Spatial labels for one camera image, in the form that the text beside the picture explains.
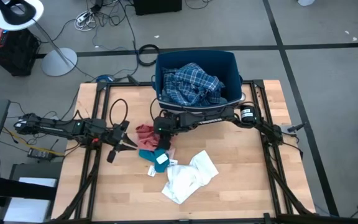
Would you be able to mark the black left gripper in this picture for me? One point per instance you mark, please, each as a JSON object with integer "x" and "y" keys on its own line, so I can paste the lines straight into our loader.
{"x": 117, "y": 137}

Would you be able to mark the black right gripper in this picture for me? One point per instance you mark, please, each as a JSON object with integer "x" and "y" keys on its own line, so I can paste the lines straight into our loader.
{"x": 164, "y": 139}

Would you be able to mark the large white paper tag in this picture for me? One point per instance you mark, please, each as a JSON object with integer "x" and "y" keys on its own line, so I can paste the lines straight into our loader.
{"x": 162, "y": 159}

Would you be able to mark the red salmon garment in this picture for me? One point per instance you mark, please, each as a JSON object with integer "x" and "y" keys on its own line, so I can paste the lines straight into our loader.
{"x": 146, "y": 137}

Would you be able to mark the light blue denim garment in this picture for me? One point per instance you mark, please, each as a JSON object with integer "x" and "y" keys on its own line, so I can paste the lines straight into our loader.
{"x": 164, "y": 100}

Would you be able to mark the blue plaid shirt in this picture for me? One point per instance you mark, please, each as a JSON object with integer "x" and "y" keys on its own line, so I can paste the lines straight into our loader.
{"x": 191, "y": 84}

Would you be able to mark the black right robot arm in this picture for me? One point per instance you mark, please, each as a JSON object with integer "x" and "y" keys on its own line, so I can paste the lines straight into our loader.
{"x": 204, "y": 119}

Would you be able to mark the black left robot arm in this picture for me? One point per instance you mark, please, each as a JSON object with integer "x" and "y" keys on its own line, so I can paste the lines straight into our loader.
{"x": 57, "y": 127}

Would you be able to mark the white garment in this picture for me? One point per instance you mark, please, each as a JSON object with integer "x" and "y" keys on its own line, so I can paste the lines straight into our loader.
{"x": 185, "y": 180}

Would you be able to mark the black power adaptor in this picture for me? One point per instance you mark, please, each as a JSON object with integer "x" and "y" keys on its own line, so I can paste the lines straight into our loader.
{"x": 40, "y": 154}

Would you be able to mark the navy white striped fabric basket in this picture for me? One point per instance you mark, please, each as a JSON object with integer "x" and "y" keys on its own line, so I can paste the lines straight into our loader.
{"x": 197, "y": 57}

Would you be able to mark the grey cabinet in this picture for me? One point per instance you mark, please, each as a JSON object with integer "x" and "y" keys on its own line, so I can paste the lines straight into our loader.
{"x": 33, "y": 169}

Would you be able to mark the white floor lamp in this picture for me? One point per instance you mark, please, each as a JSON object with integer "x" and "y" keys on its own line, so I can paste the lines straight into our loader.
{"x": 57, "y": 62}

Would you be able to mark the white power strip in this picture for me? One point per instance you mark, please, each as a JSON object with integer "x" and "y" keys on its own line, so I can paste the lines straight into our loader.
{"x": 84, "y": 18}

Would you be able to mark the black box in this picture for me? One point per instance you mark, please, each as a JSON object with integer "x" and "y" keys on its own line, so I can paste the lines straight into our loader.
{"x": 157, "y": 6}

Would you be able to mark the black crate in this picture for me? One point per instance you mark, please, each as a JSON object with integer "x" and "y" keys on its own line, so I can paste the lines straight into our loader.
{"x": 14, "y": 53}

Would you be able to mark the black aluminium table frame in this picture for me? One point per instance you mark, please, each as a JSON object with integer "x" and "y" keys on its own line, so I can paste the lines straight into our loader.
{"x": 120, "y": 84}

